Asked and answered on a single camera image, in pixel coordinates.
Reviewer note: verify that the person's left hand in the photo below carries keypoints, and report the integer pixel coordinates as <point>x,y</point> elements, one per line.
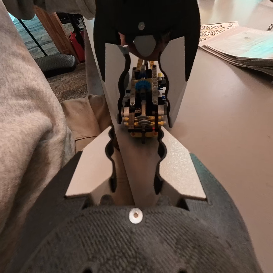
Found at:
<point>161,44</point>

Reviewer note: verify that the red object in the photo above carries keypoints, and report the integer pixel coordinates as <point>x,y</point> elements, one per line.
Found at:
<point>77,47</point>

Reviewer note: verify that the small metal clip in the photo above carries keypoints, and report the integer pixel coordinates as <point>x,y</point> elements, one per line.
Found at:
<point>270,26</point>

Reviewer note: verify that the grey office chair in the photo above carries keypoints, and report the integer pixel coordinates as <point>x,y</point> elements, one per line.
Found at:
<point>55,64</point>

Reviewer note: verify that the wooden cabinet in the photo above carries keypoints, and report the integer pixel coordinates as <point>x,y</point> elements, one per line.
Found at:
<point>55,34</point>

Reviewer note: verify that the lego instruction booklet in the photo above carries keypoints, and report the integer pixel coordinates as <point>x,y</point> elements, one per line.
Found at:
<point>241,47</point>

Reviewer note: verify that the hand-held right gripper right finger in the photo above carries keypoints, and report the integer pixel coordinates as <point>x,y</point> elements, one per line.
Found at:
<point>179,174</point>

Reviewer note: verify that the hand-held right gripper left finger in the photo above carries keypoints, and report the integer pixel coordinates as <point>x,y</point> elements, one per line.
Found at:
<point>89,174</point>

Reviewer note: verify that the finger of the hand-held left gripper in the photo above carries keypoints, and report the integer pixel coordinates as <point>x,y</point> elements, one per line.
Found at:
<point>112,70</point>
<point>176,74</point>

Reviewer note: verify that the black tripod leg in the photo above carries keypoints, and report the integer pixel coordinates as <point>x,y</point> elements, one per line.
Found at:
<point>32,36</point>

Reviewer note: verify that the lego crane model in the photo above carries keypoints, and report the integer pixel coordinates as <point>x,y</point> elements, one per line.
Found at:
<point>145,116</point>

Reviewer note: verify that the sticker sheet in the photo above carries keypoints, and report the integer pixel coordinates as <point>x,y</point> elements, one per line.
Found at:
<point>213,29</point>

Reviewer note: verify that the person's left forearm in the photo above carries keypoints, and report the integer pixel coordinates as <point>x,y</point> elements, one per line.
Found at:
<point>64,8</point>

